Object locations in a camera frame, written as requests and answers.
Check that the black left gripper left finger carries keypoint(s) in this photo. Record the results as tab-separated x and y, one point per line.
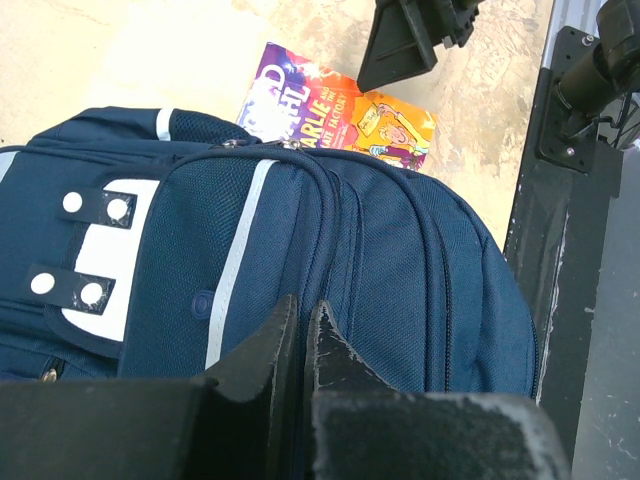
233	421

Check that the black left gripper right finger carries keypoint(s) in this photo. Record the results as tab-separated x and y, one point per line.
358	427

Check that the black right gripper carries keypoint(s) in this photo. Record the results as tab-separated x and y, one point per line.
401	44

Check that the navy blue backpack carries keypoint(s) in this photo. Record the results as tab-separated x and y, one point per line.
153	242

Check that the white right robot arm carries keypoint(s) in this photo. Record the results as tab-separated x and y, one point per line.
609	70

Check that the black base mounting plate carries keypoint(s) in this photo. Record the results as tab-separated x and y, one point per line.
573	244

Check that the Roald Dahl Charlie book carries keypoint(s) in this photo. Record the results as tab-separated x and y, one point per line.
293	98

